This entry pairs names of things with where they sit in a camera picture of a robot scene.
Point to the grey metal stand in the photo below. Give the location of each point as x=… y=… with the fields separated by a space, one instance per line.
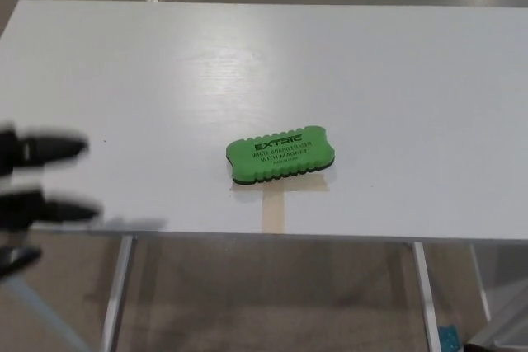
x=509 y=327

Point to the white metal table leg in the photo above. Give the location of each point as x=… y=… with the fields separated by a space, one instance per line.
x=119 y=294
x=427 y=294
x=480 y=282

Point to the blue-grey metal stand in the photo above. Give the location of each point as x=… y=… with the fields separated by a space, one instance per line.
x=41 y=311

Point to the green whiteboard eraser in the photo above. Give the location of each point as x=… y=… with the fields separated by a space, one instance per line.
x=280 y=154

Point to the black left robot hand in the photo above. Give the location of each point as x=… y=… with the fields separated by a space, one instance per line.
x=45 y=149

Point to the teal plastic object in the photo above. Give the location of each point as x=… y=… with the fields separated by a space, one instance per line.
x=449 y=339

